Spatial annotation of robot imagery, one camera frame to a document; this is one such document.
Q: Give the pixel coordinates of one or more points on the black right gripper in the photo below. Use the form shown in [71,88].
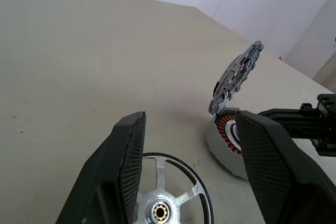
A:
[329,119]

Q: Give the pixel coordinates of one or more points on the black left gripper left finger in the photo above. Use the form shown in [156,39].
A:
[105,182]

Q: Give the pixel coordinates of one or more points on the grey round motor lid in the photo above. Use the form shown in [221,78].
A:
[236,77]

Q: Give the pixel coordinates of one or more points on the silver spoked rotor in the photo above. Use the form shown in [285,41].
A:
[160,182]

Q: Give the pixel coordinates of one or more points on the grey round motor housing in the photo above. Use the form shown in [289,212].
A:
[218,145]

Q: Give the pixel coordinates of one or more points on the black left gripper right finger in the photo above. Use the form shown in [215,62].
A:
[275,176]

